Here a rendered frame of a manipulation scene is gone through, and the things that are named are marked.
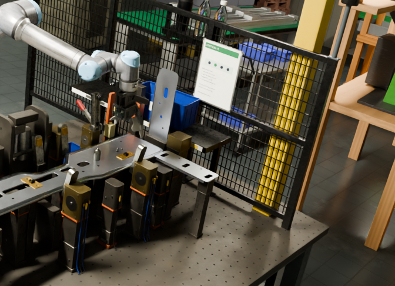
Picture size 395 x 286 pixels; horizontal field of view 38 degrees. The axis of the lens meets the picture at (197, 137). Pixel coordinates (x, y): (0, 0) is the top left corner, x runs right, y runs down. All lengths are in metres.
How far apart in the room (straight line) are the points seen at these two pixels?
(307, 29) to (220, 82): 0.50
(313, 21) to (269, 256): 1.04
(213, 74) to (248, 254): 0.87
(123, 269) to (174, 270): 0.21
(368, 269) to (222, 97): 1.83
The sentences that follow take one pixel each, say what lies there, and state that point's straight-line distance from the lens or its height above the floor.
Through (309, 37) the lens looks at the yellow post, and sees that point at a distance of 2.54.
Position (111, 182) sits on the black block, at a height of 0.99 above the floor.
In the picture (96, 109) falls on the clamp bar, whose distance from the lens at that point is 2.53.
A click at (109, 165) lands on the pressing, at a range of 2.36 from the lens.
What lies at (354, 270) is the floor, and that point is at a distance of 4.00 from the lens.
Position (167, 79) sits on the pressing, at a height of 1.30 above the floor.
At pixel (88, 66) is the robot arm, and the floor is 1.43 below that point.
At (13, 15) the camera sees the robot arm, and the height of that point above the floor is 1.54.
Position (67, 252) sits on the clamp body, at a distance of 2.22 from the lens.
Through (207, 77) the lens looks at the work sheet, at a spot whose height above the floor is 1.27.
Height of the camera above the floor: 2.08
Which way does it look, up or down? 23 degrees down
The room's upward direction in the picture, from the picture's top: 11 degrees clockwise
